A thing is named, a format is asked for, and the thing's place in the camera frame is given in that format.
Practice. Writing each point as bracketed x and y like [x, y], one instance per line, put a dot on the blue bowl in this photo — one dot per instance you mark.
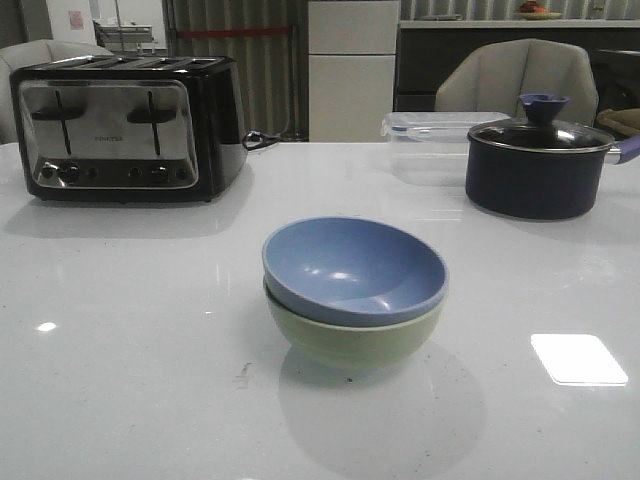
[353, 272]

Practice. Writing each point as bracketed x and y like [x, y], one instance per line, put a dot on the green bowl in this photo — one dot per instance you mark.
[353, 348]

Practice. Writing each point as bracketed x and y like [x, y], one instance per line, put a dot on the clear plastic storage container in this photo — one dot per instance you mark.
[431, 148]

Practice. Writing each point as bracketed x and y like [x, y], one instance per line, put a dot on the white refrigerator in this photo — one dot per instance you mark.
[352, 58]

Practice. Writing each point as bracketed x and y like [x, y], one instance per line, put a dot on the dark blue saucepan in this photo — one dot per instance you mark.
[540, 184]

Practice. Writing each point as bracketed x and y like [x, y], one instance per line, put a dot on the red barrier belt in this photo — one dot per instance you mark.
[230, 33]

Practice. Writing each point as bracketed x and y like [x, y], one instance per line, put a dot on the beige armchair right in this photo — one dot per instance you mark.
[492, 78]

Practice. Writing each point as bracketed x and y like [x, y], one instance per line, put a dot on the glass pot lid blue knob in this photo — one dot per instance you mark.
[540, 130]

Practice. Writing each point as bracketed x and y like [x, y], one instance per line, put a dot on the black chrome four-slot toaster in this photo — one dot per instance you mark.
[131, 129]

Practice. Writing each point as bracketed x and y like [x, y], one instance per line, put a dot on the fruit bowl on counter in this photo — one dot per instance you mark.
[532, 10]

